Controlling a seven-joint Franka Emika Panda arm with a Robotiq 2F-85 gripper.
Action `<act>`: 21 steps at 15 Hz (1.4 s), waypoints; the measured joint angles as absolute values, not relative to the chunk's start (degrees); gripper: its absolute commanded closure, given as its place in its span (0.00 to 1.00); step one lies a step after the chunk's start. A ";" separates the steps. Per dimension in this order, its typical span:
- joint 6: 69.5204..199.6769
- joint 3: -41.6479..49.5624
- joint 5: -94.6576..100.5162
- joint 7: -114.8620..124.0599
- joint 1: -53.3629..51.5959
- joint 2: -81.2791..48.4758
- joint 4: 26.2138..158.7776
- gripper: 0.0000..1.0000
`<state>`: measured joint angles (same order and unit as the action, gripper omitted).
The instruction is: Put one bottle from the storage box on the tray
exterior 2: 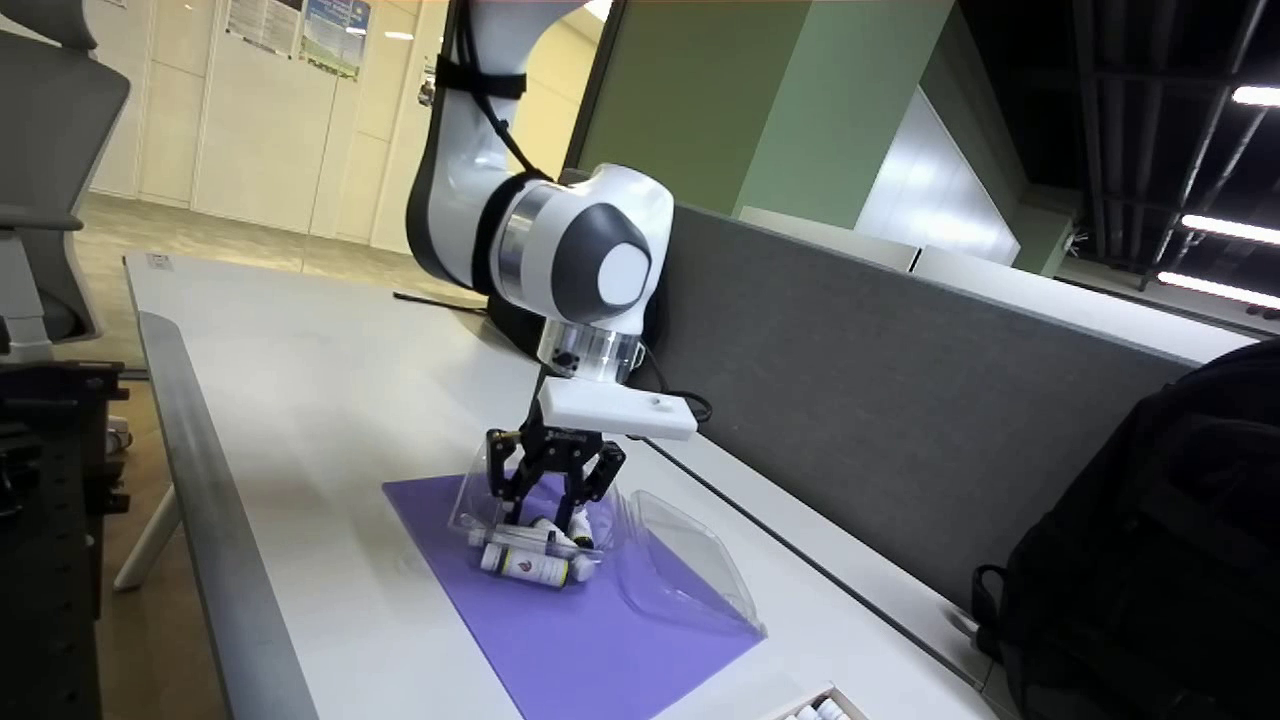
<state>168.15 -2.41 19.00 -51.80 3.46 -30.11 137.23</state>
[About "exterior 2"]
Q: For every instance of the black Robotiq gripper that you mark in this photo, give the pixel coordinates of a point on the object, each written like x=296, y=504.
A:
x=562, y=446

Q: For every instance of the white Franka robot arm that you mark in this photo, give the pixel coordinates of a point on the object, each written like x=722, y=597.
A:
x=461, y=175

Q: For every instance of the small white labelled bottle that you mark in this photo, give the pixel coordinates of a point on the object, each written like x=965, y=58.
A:
x=584, y=567
x=495, y=559
x=541, y=570

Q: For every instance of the purple mat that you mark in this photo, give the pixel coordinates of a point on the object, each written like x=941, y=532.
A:
x=572, y=652

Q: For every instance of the grey desk divider panel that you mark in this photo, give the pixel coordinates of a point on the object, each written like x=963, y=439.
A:
x=904, y=403

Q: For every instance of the white table leg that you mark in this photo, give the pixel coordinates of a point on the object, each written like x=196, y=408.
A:
x=146, y=540

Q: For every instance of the black equipment cart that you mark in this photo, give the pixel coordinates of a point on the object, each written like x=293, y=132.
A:
x=52, y=532

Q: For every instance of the black backpack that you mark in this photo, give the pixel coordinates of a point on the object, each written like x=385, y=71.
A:
x=1163, y=563

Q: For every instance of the fluorescent ceiling light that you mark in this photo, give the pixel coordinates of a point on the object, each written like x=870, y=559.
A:
x=1256, y=95
x=1221, y=290
x=1233, y=228

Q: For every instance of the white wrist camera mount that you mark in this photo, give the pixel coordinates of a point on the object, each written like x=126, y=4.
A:
x=622, y=408

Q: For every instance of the wall poster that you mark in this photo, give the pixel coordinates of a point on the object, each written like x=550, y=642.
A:
x=302, y=30

